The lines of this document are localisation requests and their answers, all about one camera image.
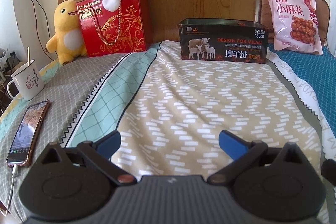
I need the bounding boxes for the patterned bed sheet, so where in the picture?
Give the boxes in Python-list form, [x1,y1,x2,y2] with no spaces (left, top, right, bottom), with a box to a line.
[0,40,336,224]

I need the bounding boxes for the smartphone in red case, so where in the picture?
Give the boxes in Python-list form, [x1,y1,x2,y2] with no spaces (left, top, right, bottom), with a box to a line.
[6,100,50,166]

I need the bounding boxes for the teal blue mat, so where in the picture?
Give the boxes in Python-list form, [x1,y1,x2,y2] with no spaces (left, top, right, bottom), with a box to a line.
[268,43,335,93]

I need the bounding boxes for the white enamel mug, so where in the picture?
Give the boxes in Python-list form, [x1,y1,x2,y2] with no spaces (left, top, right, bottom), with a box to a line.
[7,60,45,101]

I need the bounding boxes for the black sheep print box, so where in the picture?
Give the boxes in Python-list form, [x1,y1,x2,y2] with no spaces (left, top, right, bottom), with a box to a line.
[178,18,268,64]

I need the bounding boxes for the yellow duck plush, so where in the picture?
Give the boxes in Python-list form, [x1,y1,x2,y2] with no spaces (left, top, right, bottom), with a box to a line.
[45,0,87,65]

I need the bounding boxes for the red gift box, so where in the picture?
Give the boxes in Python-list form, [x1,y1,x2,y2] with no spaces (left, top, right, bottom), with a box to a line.
[76,0,153,57]

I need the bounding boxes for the brown cushion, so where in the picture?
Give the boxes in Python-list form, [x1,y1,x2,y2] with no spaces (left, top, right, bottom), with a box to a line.
[257,0,330,46]

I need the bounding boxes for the pink snack bag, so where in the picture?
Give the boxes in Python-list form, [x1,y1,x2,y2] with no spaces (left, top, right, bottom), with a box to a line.
[268,0,323,55]

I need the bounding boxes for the white charging cable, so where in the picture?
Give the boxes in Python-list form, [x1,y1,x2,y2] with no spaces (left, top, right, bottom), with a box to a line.
[0,164,20,217]

